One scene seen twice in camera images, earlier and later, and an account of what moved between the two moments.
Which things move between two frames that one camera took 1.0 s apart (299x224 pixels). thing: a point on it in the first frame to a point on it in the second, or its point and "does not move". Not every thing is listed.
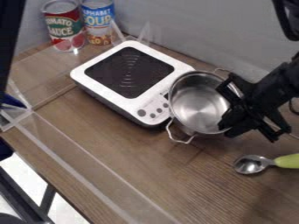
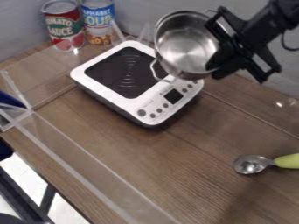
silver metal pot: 198,105 to 186,45
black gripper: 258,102 to 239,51
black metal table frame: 22,201 does not move
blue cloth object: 12,101 does not move
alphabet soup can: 98,17 does not move
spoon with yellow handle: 253,164 does not move
